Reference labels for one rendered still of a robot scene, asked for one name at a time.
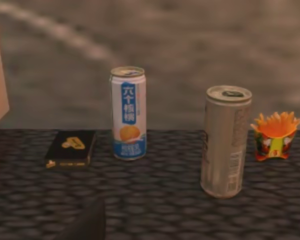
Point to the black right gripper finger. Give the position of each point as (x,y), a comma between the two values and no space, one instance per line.
(90,222)

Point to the black box with gold print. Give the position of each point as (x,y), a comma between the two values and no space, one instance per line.
(70,150)

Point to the white and blue drink can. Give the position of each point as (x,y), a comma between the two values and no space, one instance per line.
(129,130)

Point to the silver drink can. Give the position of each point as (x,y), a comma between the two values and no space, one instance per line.
(223,147)

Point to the toy french fries carton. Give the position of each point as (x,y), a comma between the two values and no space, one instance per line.
(275,140)

